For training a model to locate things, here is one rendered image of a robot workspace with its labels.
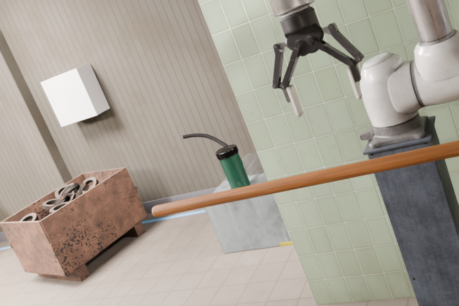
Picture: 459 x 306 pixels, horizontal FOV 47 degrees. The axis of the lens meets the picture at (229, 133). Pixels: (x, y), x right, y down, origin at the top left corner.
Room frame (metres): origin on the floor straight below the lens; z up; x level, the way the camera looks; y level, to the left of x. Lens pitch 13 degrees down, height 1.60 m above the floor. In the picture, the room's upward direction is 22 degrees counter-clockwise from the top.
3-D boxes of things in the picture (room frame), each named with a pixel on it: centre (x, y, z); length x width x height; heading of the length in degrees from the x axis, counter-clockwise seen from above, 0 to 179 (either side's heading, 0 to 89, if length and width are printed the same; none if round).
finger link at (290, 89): (1.13, -0.16, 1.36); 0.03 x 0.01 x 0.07; 152
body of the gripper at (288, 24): (1.11, -0.22, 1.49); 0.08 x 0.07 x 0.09; 62
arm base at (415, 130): (1.70, -0.52, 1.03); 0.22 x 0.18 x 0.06; 61
